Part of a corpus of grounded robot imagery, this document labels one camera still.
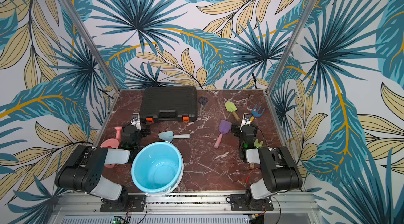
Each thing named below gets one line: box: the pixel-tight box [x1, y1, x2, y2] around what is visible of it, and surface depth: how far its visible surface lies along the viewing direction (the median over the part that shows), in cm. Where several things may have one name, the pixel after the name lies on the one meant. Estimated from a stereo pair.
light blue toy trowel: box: [158, 130, 191, 142], surface depth 97 cm
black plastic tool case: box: [139, 86, 199, 124], surface depth 105 cm
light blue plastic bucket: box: [130, 141, 185, 197], surface depth 75 cm
